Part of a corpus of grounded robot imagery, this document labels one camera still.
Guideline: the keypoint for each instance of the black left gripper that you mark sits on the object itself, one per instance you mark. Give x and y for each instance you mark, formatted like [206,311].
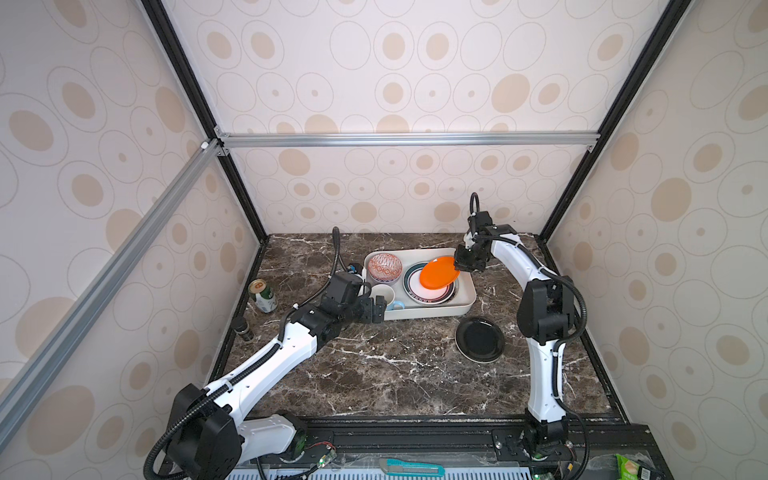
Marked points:
[368,314]

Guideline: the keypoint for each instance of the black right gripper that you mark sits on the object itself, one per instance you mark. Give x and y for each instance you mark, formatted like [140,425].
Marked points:
[461,262]

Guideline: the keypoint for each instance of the orange plate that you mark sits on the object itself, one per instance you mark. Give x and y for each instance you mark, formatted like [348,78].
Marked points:
[439,273]

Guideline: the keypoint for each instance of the light blue ceramic mug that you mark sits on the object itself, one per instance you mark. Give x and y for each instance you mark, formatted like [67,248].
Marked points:
[389,295]

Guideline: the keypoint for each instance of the white plastic bin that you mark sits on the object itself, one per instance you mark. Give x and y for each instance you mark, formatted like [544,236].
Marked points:
[458,299]

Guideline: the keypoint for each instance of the white green rimmed plate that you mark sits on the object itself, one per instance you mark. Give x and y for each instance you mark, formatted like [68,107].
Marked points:
[426,296]

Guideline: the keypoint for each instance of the red patterned bowl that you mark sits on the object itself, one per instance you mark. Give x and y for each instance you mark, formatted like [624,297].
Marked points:
[384,267]

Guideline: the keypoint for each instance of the black plate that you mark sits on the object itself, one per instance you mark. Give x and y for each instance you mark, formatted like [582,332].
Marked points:
[479,340]

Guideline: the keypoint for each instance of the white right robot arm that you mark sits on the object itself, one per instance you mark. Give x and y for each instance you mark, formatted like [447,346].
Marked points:
[551,314]

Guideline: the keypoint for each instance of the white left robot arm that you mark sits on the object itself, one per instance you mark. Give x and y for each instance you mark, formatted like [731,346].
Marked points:
[209,433]

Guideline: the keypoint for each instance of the green label drink bottle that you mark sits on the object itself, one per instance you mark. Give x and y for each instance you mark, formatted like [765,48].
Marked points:
[262,296]

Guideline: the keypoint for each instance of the small dark cap bottle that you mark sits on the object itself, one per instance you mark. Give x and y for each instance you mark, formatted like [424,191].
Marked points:
[242,328]

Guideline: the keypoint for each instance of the teal utility knife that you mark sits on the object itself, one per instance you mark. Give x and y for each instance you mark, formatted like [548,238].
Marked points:
[400,468]

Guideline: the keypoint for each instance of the green snack packet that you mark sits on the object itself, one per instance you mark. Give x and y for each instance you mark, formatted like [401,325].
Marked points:
[634,470]

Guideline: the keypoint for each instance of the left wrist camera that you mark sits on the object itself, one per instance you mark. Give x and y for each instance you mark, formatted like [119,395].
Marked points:
[344,287]

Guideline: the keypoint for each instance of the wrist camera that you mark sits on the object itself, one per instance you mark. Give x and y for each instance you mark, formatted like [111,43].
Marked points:
[344,287]
[479,222]

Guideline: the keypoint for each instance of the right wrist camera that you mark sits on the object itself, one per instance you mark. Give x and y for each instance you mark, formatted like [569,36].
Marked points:
[479,222]

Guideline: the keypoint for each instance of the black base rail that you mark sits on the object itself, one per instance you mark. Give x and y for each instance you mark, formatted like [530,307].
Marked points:
[468,448]

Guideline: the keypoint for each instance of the silver aluminium rail back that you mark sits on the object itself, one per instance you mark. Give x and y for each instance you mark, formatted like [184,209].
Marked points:
[425,139]

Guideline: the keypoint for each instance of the silver aluminium rail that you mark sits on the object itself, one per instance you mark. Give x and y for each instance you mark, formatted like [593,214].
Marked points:
[40,371]
[425,139]

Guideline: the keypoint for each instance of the black frame post left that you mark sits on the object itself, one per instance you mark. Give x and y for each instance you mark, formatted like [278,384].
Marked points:
[160,21]

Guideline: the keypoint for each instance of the black frame post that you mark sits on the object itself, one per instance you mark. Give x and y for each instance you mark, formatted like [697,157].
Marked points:
[160,21]
[651,51]

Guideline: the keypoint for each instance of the black frame post right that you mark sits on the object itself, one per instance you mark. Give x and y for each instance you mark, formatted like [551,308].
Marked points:
[651,51]

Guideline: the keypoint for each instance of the silver aluminium rail left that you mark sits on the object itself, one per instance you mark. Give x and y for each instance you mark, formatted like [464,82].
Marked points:
[40,371]

